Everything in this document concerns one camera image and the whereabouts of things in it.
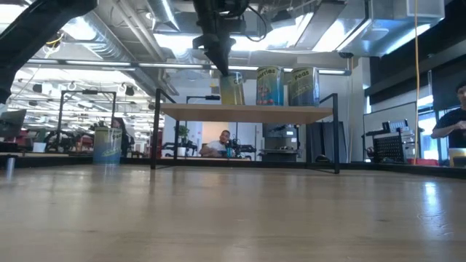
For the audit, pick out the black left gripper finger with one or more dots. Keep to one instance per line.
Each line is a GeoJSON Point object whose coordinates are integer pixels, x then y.
{"type": "Point", "coordinates": [221, 60]}

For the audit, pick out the corn can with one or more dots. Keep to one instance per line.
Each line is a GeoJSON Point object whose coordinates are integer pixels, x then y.
{"type": "Point", "coordinates": [233, 91]}

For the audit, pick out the blue cherries can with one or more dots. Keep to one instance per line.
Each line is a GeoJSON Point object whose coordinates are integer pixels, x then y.
{"type": "Point", "coordinates": [270, 87]}

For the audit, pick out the blue peas can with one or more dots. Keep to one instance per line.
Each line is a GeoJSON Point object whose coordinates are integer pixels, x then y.
{"type": "Point", "coordinates": [304, 89]}
{"type": "Point", "coordinates": [107, 149]}

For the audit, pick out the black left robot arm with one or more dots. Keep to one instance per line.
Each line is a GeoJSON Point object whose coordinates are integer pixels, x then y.
{"type": "Point", "coordinates": [29, 32]}

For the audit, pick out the black background robot arm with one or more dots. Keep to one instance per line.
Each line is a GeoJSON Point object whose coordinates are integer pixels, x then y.
{"type": "Point", "coordinates": [189, 145]}
{"type": "Point", "coordinates": [244, 147]}

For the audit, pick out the black background rig bar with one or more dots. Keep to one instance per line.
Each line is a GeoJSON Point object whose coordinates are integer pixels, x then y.
{"type": "Point", "coordinates": [204, 97]}

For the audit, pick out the person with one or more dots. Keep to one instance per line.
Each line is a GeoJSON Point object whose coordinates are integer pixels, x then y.
{"type": "Point", "coordinates": [126, 140]}
{"type": "Point", "coordinates": [455, 123]}
{"type": "Point", "coordinates": [217, 146]}

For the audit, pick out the teal bottle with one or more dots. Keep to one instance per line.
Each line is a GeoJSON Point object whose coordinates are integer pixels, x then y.
{"type": "Point", "coordinates": [228, 152]}

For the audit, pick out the black machine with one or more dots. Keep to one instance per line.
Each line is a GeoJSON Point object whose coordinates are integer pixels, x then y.
{"type": "Point", "coordinates": [280, 134]}

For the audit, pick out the black ceiling speaker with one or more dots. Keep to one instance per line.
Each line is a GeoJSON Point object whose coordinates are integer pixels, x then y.
{"type": "Point", "coordinates": [36, 87]}
{"type": "Point", "coordinates": [129, 90]}

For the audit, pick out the potted plant in white pot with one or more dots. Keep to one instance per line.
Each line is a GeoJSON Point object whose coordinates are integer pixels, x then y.
{"type": "Point", "coordinates": [181, 150]}

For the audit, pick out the long silver light bar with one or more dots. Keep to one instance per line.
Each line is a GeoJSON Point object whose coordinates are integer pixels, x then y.
{"type": "Point", "coordinates": [109, 63]}

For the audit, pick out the black pegboard rack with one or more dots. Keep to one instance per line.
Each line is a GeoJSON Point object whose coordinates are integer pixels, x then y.
{"type": "Point", "coordinates": [389, 148]}

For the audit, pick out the white cup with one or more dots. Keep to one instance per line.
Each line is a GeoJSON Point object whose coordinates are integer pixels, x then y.
{"type": "Point", "coordinates": [39, 147]}

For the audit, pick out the dark computer monitor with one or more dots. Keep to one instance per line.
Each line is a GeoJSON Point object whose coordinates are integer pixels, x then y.
{"type": "Point", "coordinates": [12, 123]}

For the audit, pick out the red bin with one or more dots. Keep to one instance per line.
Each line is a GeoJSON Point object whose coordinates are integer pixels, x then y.
{"type": "Point", "coordinates": [424, 162]}

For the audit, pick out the wooden shelf with black frame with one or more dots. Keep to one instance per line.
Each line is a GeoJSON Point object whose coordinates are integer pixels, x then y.
{"type": "Point", "coordinates": [247, 113]}

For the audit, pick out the silver spiral ventilation duct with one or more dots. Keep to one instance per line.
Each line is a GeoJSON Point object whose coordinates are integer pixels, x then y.
{"type": "Point", "coordinates": [109, 47]}

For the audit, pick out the black metal rig frame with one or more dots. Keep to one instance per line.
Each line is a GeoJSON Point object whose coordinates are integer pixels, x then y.
{"type": "Point", "coordinates": [87, 92]}

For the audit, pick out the rectangular metal air duct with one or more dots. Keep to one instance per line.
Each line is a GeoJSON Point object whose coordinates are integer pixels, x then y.
{"type": "Point", "coordinates": [382, 32]}

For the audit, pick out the grey metal post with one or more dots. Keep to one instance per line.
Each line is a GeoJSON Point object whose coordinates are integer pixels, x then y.
{"type": "Point", "coordinates": [10, 167]}

